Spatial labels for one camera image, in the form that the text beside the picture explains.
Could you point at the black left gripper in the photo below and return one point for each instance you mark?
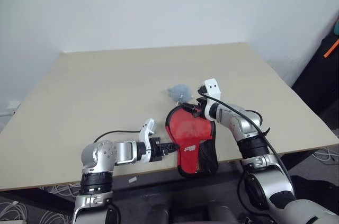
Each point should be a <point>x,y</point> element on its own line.
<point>155,152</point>

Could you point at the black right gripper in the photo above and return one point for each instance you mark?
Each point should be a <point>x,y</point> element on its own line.
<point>203,108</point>

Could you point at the red and black bag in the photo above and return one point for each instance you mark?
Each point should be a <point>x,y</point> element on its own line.
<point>189,128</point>

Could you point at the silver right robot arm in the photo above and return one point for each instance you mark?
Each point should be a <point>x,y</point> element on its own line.
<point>246,126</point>

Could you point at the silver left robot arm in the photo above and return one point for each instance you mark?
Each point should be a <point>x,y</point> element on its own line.
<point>106,155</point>

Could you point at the grey fuzzy plush ball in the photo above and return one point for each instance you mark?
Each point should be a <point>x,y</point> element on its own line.
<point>180,92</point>

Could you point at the orange strip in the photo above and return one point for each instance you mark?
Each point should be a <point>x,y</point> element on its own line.
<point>331,48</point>

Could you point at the white power strip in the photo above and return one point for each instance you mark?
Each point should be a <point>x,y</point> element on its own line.
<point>12,108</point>

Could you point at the teal object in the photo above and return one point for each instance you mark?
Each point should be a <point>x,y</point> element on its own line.
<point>337,27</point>

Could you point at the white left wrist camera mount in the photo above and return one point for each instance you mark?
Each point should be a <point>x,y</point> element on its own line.
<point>145,132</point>

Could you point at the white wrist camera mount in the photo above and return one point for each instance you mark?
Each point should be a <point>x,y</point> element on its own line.
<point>212,87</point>
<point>145,132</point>

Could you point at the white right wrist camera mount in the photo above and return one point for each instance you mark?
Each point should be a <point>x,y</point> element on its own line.
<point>212,87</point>

